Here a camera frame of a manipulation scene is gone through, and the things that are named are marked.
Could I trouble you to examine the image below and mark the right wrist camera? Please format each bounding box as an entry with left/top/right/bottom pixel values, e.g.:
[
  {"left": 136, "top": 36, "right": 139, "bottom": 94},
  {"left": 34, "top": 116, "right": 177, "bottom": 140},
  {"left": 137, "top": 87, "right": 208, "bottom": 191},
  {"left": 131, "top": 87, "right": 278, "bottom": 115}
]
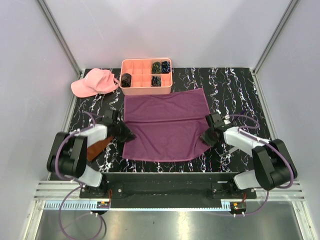
[{"left": 205, "top": 112, "right": 233, "bottom": 131}]

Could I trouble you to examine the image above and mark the purple cloth napkin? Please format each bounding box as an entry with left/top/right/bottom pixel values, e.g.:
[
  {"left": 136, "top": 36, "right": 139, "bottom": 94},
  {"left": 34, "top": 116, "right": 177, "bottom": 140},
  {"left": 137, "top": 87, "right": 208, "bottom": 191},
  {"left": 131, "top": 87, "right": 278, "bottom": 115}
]
[{"left": 122, "top": 88, "right": 210, "bottom": 162}]

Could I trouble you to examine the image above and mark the brown cloth napkin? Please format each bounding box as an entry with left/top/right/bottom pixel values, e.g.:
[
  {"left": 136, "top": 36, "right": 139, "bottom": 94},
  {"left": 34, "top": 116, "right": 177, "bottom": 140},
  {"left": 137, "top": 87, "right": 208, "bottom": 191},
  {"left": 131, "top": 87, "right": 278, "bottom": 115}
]
[{"left": 86, "top": 136, "right": 113, "bottom": 162}]

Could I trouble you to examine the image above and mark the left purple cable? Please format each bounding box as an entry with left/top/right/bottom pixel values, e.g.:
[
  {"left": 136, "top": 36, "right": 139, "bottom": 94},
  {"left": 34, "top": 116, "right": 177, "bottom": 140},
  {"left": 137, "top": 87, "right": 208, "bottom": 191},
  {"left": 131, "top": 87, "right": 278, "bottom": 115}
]
[{"left": 53, "top": 111, "right": 107, "bottom": 240}]

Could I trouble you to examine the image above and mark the pink baseball cap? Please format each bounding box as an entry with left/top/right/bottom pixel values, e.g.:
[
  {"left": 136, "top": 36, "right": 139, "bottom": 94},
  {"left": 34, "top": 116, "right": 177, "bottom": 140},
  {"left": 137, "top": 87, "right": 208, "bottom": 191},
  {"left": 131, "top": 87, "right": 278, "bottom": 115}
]
[{"left": 71, "top": 68, "right": 119, "bottom": 98}]

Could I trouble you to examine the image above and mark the pink divided organizer box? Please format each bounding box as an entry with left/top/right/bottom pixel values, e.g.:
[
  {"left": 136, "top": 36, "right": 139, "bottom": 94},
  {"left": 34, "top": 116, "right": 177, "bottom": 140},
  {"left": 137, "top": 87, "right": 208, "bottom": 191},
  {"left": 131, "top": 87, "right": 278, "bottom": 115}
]
[{"left": 119, "top": 57, "right": 173, "bottom": 96}]

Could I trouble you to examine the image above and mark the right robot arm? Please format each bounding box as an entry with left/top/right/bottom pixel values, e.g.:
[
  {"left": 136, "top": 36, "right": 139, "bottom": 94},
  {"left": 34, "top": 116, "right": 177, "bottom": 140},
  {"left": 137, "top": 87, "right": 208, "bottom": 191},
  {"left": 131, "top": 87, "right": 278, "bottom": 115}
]
[{"left": 200, "top": 112, "right": 298, "bottom": 199}]

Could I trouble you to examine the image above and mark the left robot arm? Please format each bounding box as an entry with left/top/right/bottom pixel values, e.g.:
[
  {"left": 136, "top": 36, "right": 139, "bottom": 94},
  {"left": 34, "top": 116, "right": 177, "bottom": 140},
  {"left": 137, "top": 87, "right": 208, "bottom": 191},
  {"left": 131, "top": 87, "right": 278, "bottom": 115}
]
[{"left": 46, "top": 110, "right": 136, "bottom": 198}]

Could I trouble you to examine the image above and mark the silver knife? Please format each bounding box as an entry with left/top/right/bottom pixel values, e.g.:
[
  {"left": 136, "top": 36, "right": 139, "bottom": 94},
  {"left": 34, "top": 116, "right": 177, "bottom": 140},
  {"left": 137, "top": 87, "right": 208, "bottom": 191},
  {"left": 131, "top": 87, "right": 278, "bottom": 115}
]
[{"left": 219, "top": 147, "right": 238, "bottom": 157}]

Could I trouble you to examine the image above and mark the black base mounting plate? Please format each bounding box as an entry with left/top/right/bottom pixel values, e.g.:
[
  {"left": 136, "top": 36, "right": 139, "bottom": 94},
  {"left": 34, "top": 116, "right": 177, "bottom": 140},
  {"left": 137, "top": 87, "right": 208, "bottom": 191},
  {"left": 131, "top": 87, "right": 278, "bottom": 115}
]
[{"left": 79, "top": 172, "right": 257, "bottom": 211}]

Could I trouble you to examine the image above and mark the dark rolled sock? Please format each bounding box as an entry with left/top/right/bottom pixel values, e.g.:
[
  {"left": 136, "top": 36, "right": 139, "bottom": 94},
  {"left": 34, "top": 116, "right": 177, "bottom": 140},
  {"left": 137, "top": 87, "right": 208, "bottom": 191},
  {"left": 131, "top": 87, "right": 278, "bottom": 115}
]
[{"left": 120, "top": 73, "right": 132, "bottom": 88}]

